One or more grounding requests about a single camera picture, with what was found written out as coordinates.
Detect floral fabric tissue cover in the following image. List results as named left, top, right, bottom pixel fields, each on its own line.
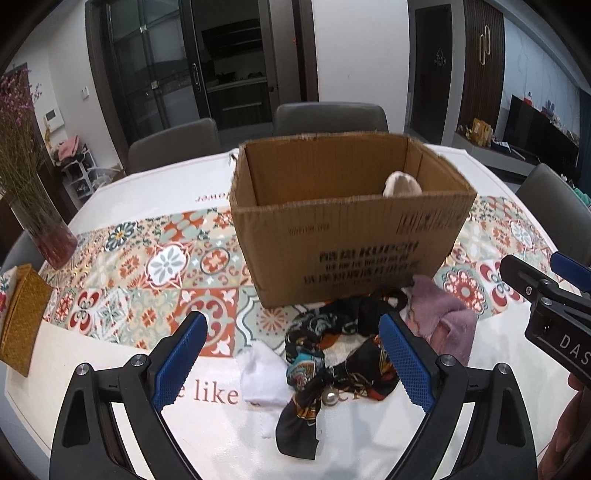
left=0, top=270, right=18, bottom=319

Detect black framed glass sliding door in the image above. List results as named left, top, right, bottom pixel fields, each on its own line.
left=85, top=0, right=208, bottom=153

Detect black patterned silk scarf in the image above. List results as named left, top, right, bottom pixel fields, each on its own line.
left=276, top=288, right=409, bottom=461

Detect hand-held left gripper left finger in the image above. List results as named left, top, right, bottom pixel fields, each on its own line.
left=50, top=311, right=208, bottom=480

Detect small white cloth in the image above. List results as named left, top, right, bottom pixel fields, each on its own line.
left=239, top=345, right=291, bottom=439

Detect yellow gift bag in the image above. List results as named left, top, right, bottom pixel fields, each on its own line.
left=471, top=119, right=492, bottom=147

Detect yellow wicker tissue box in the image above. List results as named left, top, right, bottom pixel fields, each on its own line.
left=0, top=264, right=54, bottom=377

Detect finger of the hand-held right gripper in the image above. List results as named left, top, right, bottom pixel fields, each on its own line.
left=500, top=255, right=561, bottom=308
left=549, top=253, right=591, bottom=296

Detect cream cloth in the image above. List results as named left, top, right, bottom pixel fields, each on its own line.
left=382, top=172, right=424, bottom=198

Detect grey dining chair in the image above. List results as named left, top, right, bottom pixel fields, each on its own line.
left=127, top=117, right=222, bottom=175
left=516, top=163, right=587, bottom=245
left=271, top=102, right=389, bottom=137
left=0, top=231, right=44, bottom=273

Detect black television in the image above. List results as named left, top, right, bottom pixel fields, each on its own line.
left=502, top=95, right=580, bottom=174

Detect dried pink flowers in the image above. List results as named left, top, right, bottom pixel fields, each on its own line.
left=0, top=69, right=49, bottom=222

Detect person's right hand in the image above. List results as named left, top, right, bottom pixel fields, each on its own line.
left=538, top=369, right=591, bottom=480

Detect dark wooden door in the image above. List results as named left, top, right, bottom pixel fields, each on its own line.
left=410, top=4, right=453, bottom=144

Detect white shoe rack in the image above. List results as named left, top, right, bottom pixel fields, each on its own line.
left=60, top=152, right=98, bottom=199

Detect white television cabinet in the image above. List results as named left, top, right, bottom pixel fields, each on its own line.
left=452, top=131, right=541, bottom=178

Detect pink cloth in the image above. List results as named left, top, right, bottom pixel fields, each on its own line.
left=55, top=136, right=81, bottom=160

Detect grey refrigerator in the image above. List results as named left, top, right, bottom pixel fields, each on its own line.
left=268, top=0, right=319, bottom=121

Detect glass vase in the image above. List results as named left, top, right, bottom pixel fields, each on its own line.
left=9, top=198, right=78, bottom=271

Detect brown cardboard box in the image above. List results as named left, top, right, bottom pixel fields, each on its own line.
left=229, top=130, right=478, bottom=309

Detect purple knit cloth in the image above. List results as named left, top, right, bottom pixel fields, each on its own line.
left=409, top=275, right=478, bottom=365

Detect dark kitchen cabinet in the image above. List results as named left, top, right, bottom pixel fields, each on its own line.
left=203, top=25, right=271, bottom=125

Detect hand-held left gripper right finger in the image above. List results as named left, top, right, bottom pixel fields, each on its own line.
left=379, top=311, right=539, bottom=480

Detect dark slatted cabinet door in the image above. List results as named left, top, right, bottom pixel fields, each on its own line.
left=462, top=0, right=505, bottom=134

